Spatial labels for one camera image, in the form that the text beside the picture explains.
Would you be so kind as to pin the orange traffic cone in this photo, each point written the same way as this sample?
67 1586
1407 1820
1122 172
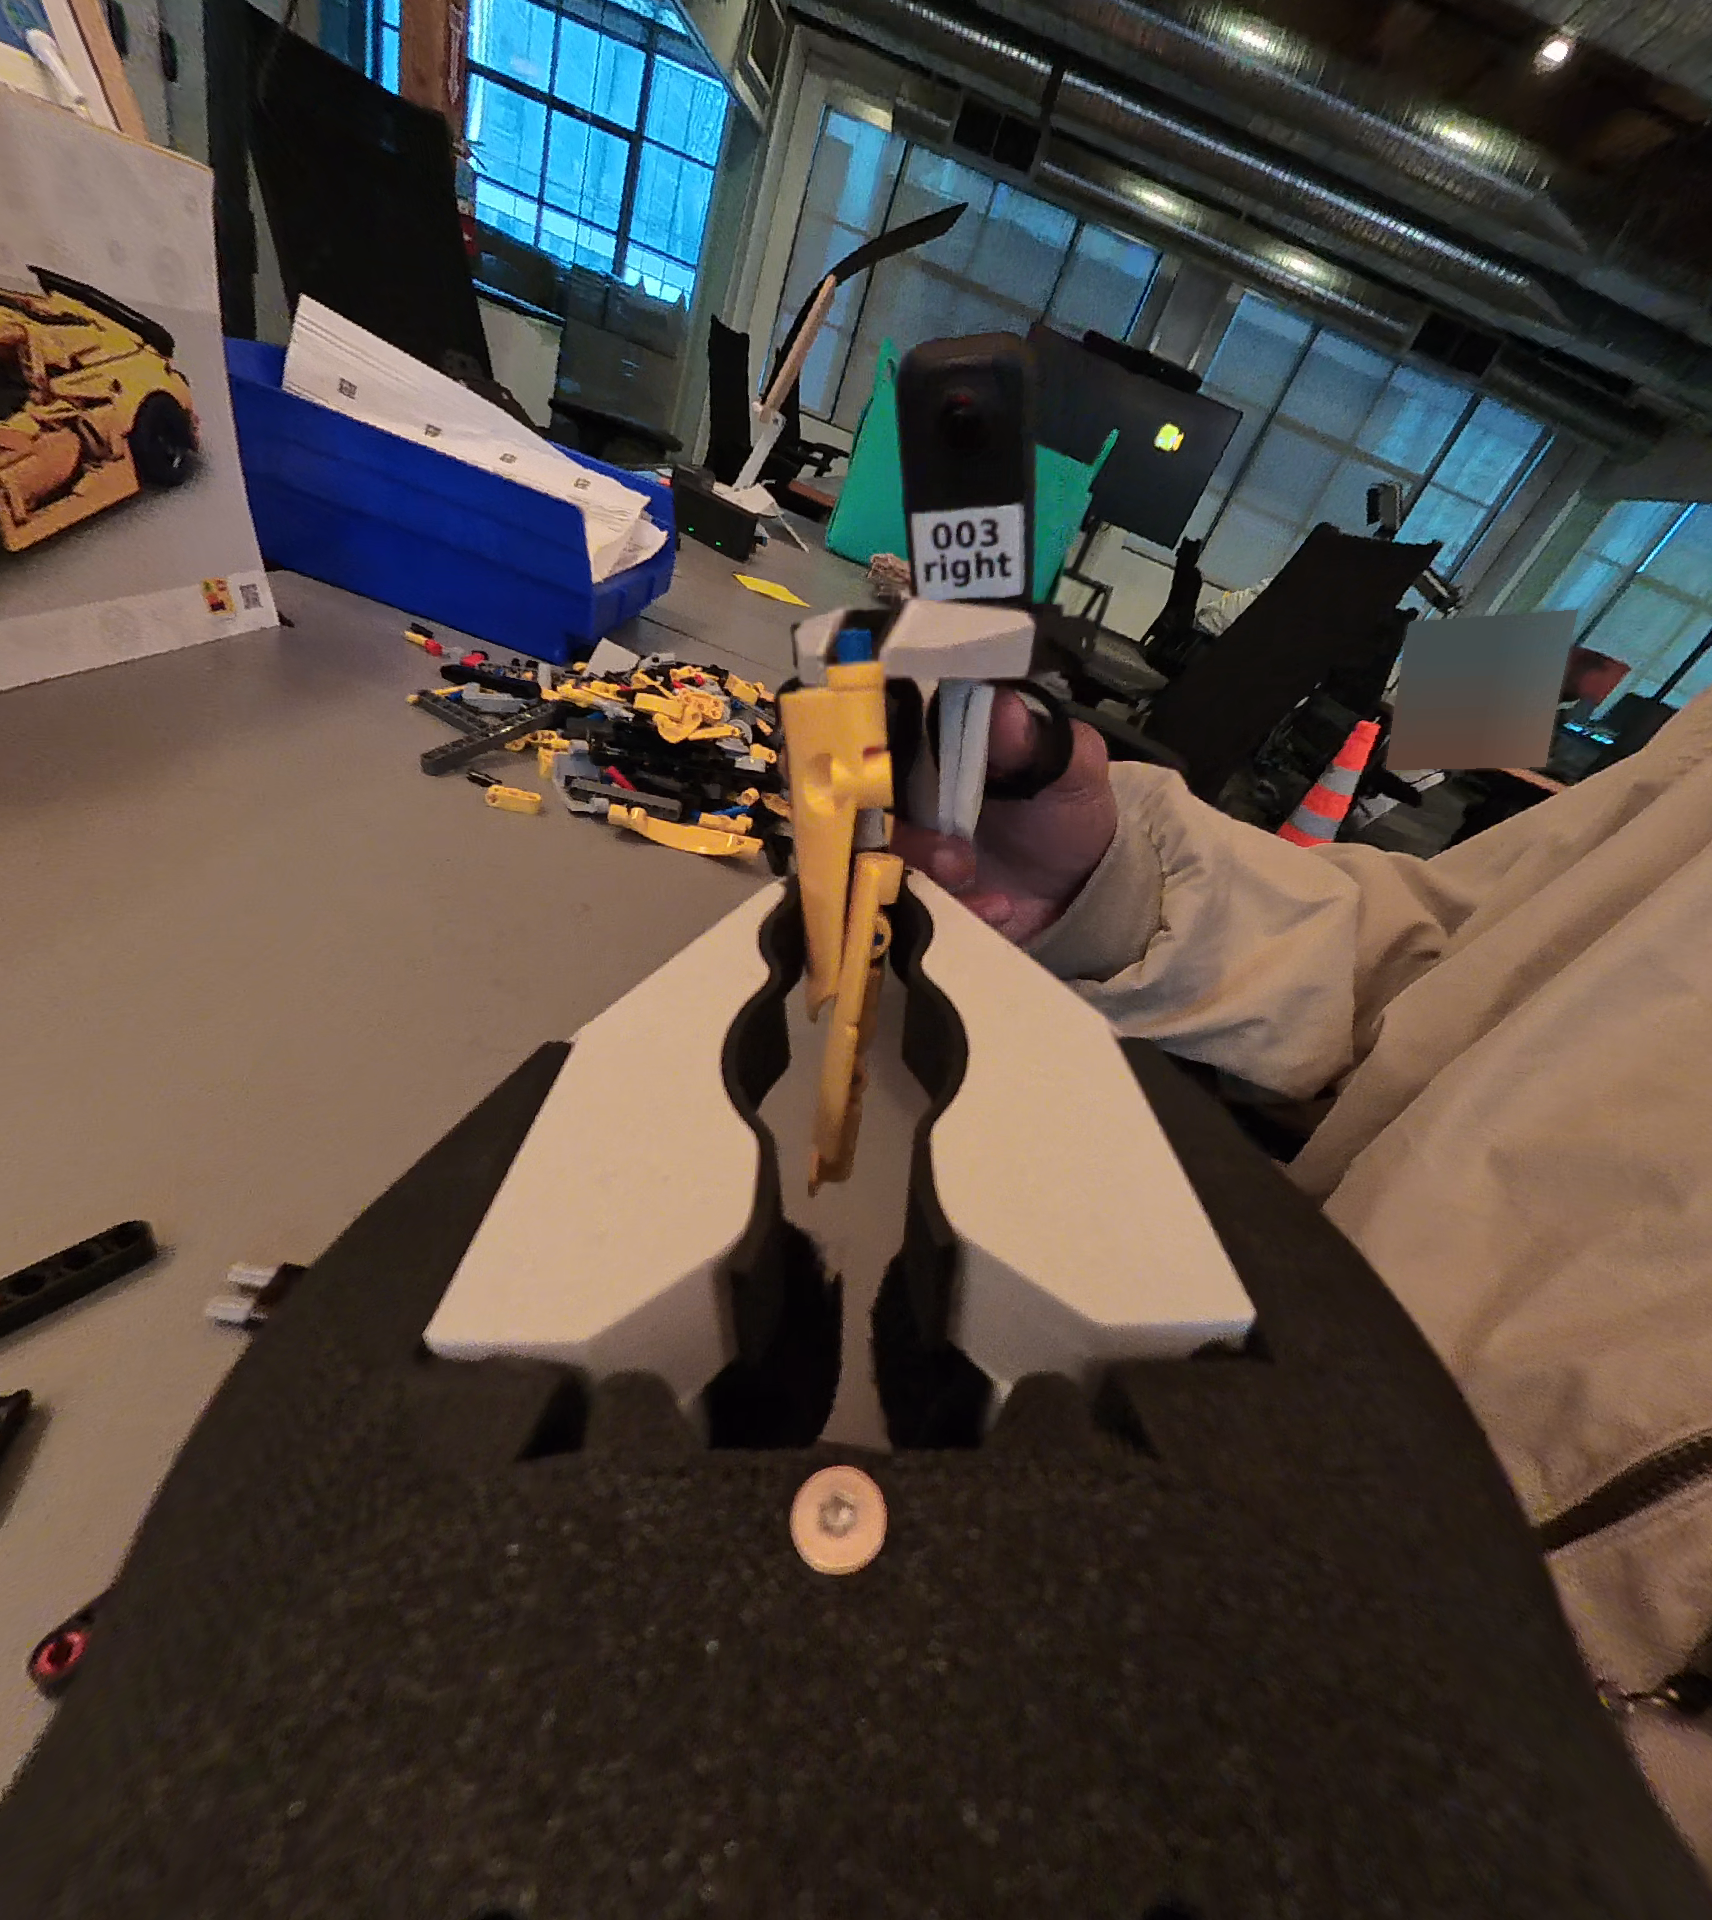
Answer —
1332 789

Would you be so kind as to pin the black monitor screen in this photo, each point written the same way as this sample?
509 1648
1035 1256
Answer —
1156 450

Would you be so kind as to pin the person's beige jacket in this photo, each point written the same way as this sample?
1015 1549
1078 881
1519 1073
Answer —
1621 1125

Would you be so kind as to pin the black box green light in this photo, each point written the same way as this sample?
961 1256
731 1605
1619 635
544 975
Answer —
714 514

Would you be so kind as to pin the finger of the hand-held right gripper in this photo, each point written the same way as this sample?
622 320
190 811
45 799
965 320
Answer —
969 638
835 644

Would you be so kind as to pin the pile of yellow black bricks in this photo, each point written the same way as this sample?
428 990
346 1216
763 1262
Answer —
616 734

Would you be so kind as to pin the person's right hand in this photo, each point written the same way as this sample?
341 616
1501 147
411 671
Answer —
1051 854

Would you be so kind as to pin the yellow paper slip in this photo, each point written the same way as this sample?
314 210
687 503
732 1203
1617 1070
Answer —
771 588

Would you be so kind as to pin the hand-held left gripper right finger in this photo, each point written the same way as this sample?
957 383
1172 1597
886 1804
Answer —
1080 1185

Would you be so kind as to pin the silver air duct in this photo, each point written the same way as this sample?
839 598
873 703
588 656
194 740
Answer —
1321 151

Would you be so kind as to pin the yellow toy car hood assembly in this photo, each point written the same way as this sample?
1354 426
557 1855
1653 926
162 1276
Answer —
840 840

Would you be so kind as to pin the instruction booklet car picture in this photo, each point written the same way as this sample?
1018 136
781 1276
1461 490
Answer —
46 420

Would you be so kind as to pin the black connector white axles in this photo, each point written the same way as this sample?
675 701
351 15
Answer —
257 1292

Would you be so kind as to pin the white paper sheets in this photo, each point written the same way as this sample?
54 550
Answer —
467 435

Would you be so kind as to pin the black standing panel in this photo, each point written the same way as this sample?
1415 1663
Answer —
361 225

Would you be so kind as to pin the large paned window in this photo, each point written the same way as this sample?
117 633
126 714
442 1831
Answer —
570 134

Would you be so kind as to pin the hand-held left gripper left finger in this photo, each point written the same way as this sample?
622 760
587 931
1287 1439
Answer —
600 1185

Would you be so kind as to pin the grey desk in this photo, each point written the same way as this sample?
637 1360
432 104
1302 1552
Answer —
196 975

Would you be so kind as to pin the ceiling light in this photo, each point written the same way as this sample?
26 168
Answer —
1555 50

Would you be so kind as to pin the blue plastic bin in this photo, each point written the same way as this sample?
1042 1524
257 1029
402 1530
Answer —
420 540

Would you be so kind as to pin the green folded board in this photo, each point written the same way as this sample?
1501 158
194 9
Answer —
865 503

